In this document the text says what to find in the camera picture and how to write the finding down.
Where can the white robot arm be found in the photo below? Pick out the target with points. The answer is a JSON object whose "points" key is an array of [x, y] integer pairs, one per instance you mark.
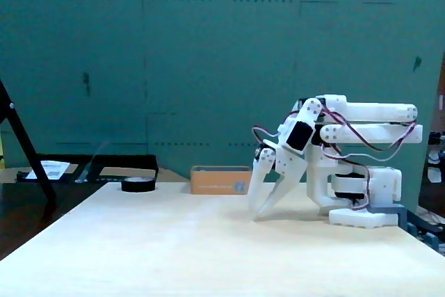
{"points": [[365, 112]]}

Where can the orange rectangular box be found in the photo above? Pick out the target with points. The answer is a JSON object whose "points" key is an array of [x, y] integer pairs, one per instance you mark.
{"points": [[215, 182]]}

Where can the printed white paper sheet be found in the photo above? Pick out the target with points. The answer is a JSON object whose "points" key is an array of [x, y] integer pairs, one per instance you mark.
{"points": [[50, 169]]}

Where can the black tape roll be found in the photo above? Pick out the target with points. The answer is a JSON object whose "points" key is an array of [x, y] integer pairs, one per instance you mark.
{"points": [[138, 185]]}

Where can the grey table clamp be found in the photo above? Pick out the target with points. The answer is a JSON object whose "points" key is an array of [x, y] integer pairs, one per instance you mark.
{"points": [[396, 211]]}

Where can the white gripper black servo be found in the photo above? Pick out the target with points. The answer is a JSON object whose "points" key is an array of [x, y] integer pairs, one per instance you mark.
{"points": [[287, 165]]}

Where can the black tray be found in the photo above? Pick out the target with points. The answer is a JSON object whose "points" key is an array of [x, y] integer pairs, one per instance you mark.
{"points": [[121, 163]]}

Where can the black slanted stand leg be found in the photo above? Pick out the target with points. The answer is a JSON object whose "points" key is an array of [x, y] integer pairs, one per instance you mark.
{"points": [[31, 151]]}

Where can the white background equipment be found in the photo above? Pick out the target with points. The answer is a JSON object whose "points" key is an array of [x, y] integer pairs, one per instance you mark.
{"points": [[434, 172]]}

